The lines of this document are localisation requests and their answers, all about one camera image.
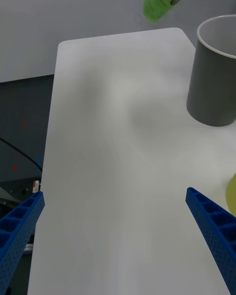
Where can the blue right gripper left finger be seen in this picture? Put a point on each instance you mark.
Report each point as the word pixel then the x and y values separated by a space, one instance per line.
pixel 17 231

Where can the grey plastic bin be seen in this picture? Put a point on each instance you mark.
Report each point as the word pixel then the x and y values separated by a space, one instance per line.
pixel 211 86

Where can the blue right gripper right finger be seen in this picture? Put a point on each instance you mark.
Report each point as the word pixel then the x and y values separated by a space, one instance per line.
pixel 216 228

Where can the green plastic bottle black cap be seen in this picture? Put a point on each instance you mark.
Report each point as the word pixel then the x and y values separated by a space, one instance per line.
pixel 159 5

